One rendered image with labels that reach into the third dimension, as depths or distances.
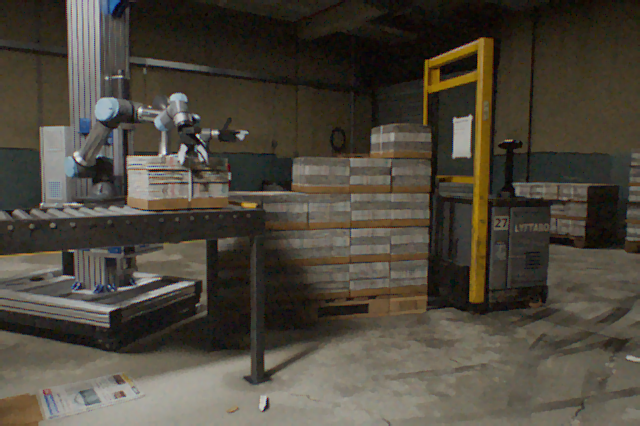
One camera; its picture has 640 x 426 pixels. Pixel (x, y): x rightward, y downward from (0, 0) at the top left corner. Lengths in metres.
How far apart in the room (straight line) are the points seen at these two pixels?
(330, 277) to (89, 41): 2.05
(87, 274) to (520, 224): 2.88
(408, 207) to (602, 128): 6.10
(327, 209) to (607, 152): 6.53
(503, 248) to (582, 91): 5.99
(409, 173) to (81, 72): 2.14
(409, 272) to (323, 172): 0.92
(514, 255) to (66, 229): 2.86
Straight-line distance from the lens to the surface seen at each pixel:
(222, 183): 2.31
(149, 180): 2.18
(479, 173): 3.46
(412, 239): 3.45
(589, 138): 9.24
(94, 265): 3.32
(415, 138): 3.44
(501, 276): 3.71
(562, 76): 9.59
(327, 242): 3.20
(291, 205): 3.12
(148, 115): 2.65
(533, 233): 3.83
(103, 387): 2.50
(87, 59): 3.34
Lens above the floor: 0.98
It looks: 5 degrees down
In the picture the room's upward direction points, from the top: 1 degrees clockwise
